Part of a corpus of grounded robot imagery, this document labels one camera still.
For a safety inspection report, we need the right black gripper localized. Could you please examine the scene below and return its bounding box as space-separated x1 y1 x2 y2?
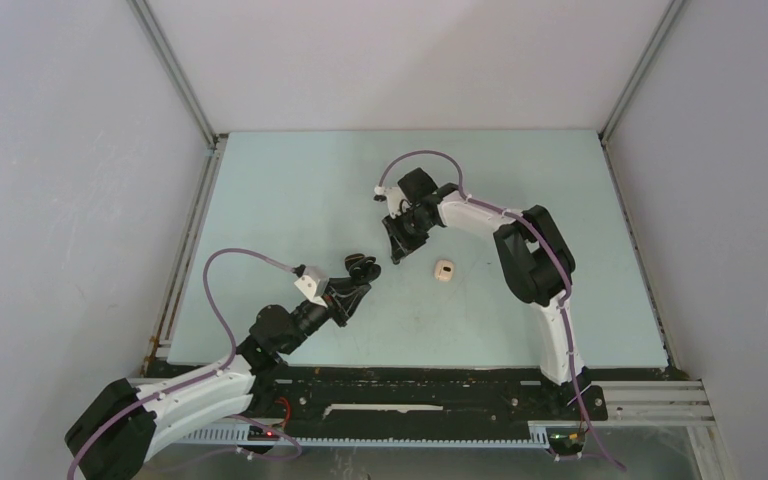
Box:
384 207 436 262

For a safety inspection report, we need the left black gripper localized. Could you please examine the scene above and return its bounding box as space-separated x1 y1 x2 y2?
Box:
280 276 369 355

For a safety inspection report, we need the beige earbud charging case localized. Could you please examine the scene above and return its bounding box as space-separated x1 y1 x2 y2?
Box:
434 259 455 282

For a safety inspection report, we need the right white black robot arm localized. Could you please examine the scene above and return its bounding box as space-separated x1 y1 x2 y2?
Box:
374 168 583 418

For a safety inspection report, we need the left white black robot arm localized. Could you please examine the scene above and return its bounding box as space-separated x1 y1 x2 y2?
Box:
64 257 381 479

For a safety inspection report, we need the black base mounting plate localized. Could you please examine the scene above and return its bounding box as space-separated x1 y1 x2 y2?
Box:
247 366 608 442

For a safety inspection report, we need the left controller board red led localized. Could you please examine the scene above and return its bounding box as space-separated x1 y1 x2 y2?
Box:
247 427 281 442

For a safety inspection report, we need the right controller board green led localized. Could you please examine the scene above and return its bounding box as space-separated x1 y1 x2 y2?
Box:
549 432 586 445

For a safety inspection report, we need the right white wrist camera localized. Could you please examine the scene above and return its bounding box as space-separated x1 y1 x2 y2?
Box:
373 186 411 219

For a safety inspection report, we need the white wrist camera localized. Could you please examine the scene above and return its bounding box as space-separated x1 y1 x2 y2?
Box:
293 265 330 307
373 186 411 219

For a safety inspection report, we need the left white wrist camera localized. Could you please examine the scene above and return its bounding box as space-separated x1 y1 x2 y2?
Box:
293 265 330 307

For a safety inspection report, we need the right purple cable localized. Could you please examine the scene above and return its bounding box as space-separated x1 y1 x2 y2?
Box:
377 149 629 473

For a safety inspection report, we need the white slotted cable duct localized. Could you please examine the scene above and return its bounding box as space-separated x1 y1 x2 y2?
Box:
185 423 551 450

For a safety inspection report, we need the left aluminium corner post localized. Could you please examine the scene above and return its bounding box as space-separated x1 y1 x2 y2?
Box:
128 0 220 148

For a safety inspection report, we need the aluminium frame rail front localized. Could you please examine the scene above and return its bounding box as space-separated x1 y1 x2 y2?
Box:
95 377 736 480

